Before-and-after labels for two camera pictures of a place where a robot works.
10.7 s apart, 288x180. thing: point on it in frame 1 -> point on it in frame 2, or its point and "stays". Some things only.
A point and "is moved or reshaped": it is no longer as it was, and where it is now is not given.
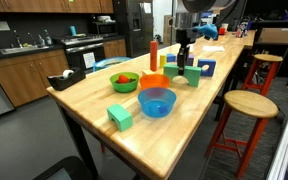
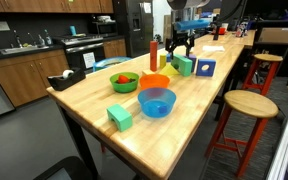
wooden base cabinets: [25, 78] stays
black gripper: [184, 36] -> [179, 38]
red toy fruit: [123, 79] stays
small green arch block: [122, 118] stays
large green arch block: [191, 73] is moved or reshaped
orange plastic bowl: [154, 81] stays
